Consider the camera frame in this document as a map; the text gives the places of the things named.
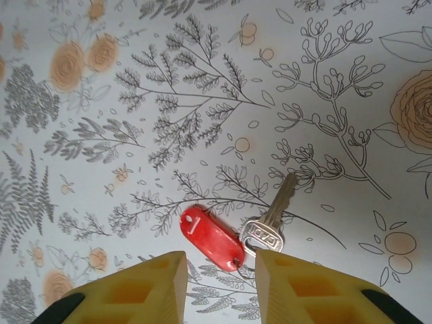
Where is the red plastic key tag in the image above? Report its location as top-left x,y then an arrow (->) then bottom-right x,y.
180,205 -> 244,273

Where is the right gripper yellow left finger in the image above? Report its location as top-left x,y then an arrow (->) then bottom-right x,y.
35,250 -> 188,324

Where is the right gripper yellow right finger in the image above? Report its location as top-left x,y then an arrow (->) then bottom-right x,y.
255,248 -> 425,324

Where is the silver key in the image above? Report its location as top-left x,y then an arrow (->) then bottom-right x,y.
238,171 -> 300,254

